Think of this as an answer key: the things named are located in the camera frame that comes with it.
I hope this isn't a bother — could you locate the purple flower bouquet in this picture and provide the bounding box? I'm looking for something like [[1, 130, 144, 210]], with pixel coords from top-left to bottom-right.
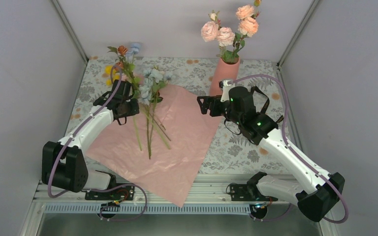
[[105, 43, 175, 159]]

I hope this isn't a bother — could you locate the pink cylindrical vase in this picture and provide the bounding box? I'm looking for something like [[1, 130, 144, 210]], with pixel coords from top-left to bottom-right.
[[209, 58, 240, 96]]

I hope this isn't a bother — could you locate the purple pink wrapping paper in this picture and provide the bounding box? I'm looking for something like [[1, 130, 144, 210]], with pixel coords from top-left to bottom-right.
[[86, 85, 221, 207]]

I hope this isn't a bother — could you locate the orange red flower stem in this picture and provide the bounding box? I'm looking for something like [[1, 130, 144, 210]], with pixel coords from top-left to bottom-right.
[[106, 45, 143, 152]]

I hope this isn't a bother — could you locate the pink rose flower stem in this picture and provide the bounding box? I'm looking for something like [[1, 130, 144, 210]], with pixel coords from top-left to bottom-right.
[[201, 10, 237, 64]]

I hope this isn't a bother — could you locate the peach rose flower stem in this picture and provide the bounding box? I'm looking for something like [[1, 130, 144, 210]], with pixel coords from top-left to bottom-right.
[[228, 0, 262, 64]]

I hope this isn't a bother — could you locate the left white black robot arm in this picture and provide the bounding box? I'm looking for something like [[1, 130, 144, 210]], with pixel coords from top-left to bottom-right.
[[41, 80, 139, 199]]

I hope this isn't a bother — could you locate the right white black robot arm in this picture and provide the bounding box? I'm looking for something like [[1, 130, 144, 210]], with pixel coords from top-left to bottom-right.
[[197, 86, 345, 222]]

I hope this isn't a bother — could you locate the floral patterned table mat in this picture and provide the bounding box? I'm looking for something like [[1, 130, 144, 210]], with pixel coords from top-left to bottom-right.
[[66, 54, 288, 175]]

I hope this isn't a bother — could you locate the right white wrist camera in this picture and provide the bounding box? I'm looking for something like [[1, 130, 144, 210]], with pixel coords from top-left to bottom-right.
[[219, 80, 235, 102]]

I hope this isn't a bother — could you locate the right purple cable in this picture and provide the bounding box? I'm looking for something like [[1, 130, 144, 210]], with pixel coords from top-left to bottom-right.
[[231, 74, 349, 224]]

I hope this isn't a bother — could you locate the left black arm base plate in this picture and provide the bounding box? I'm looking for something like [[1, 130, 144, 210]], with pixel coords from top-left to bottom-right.
[[85, 186, 135, 202]]

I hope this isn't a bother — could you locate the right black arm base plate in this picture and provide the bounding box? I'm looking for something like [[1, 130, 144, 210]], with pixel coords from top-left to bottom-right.
[[225, 183, 252, 202]]

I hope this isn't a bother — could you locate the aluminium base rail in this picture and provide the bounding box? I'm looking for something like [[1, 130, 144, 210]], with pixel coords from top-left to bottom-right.
[[34, 173, 307, 215]]

